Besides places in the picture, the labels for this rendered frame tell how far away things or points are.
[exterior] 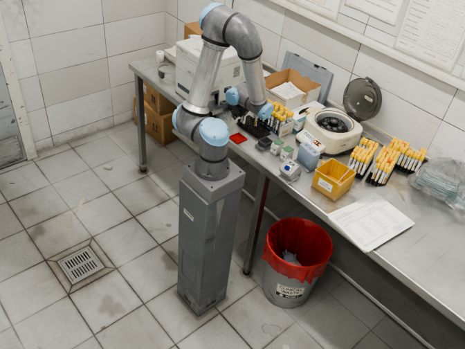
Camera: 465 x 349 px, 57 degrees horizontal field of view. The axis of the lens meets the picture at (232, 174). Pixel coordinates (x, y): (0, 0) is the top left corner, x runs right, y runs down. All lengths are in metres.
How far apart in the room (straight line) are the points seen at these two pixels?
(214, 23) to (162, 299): 1.56
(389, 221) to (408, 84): 0.70
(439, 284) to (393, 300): 0.70
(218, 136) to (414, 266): 0.90
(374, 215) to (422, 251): 0.23
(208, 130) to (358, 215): 0.72
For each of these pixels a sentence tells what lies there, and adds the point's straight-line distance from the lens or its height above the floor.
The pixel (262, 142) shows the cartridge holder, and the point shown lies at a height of 0.91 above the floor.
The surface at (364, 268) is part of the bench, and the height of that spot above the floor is 0.27.
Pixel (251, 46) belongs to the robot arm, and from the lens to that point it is 1.59.
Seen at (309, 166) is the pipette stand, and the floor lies 0.91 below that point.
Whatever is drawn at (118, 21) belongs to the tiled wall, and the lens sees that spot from 3.41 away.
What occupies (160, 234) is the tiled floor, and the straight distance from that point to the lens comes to 2.84.
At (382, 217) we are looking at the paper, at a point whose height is 0.89.
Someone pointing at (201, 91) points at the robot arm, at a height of 1.28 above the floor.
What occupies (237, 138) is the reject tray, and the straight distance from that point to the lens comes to 2.16.
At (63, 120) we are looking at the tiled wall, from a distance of 3.53.
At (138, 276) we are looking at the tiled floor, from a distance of 2.64.
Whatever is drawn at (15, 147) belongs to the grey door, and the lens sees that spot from 3.43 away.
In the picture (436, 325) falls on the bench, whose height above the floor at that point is 0.27.
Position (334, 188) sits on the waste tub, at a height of 0.94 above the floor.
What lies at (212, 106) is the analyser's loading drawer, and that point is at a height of 0.91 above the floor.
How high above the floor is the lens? 2.14
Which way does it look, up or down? 41 degrees down
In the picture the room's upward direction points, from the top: 7 degrees clockwise
